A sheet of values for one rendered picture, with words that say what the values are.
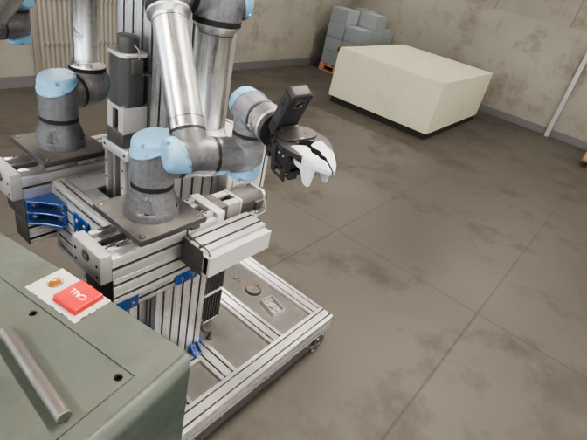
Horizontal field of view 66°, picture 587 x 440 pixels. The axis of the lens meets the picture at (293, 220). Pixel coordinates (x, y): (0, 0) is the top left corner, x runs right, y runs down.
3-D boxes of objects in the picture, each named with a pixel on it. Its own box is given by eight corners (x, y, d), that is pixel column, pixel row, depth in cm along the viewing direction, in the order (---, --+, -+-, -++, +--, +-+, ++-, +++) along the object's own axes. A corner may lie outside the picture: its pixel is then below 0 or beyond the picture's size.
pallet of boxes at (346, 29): (350, 65, 921) (365, 8, 865) (381, 76, 887) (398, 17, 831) (318, 68, 839) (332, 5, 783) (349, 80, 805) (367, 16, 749)
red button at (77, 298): (103, 301, 84) (103, 293, 83) (75, 319, 79) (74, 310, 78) (81, 286, 86) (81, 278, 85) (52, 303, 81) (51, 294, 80)
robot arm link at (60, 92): (28, 113, 142) (24, 70, 135) (60, 104, 153) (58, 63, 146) (60, 124, 140) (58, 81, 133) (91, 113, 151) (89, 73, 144)
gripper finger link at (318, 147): (344, 194, 77) (316, 168, 84) (349, 163, 74) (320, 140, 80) (328, 197, 76) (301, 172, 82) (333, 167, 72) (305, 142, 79)
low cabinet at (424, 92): (325, 99, 677) (337, 46, 637) (390, 86, 826) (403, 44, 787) (423, 140, 601) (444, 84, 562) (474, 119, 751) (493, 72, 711)
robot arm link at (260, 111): (282, 99, 91) (245, 104, 88) (293, 108, 88) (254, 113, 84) (279, 134, 95) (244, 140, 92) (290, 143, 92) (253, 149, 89)
